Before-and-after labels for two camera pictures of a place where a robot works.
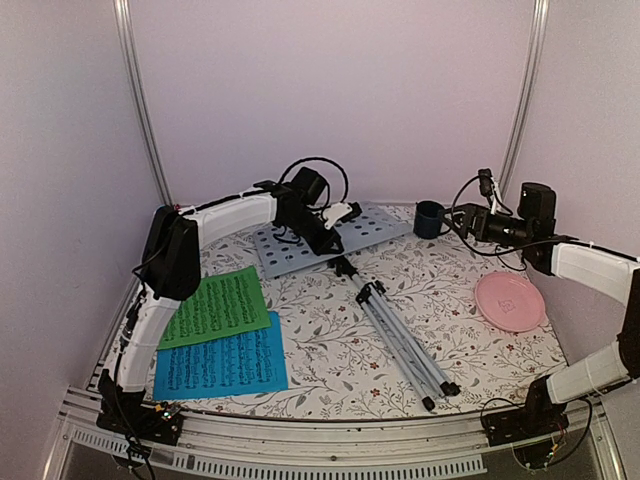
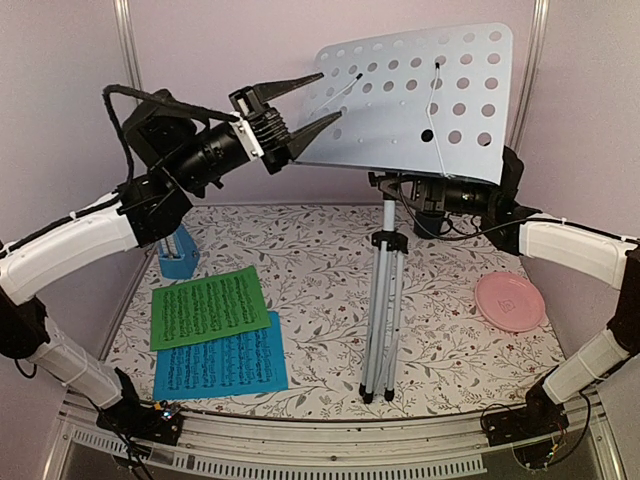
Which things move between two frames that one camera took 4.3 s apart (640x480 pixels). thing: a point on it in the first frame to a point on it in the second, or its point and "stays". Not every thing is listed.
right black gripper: (470, 220) to (429, 192)
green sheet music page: (225, 304) stays
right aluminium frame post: (526, 97) stays
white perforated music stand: (378, 222) to (421, 104)
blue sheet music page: (242, 362) stays
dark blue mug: (430, 220) stays
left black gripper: (324, 247) to (266, 126)
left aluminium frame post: (125, 23) stays
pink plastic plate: (510, 301) stays
